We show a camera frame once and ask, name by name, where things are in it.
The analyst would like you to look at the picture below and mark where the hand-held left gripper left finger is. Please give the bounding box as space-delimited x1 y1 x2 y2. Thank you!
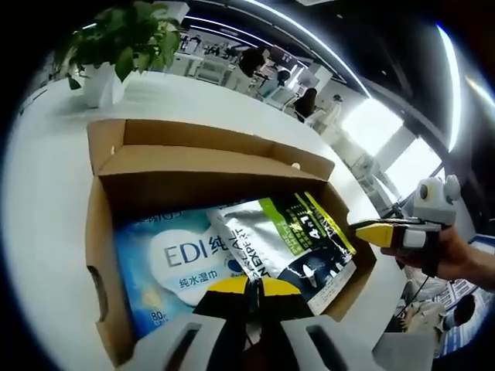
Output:
129 276 252 371

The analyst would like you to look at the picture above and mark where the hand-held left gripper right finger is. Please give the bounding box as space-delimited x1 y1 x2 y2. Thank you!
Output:
255 277 384 371

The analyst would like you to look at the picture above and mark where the silver green black pouch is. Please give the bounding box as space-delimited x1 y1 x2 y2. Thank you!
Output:
207 192 357 316

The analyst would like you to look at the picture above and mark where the blue wet wipes soft pack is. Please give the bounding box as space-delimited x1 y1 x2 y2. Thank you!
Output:
114 208 248 341

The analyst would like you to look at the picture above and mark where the brown cardboard shoe box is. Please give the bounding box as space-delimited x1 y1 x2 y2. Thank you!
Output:
84 118 378 368

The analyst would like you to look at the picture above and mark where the person's right hand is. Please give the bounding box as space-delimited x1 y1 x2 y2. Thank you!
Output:
381 230 475 279

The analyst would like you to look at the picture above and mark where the grey office chair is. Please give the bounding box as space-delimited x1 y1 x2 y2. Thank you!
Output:
370 330 440 371

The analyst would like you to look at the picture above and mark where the long ceiling light strip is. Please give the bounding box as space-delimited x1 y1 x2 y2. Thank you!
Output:
243 0 372 97
436 22 463 151

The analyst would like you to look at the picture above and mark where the blue white display board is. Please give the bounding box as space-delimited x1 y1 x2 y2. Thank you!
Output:
439 277 495 356

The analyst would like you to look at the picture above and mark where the green potted plant white pot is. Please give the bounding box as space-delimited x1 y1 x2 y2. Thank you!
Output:
53 0 183 109

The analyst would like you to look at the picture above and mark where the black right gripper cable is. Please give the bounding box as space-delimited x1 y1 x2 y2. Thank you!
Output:
401 270 430 314

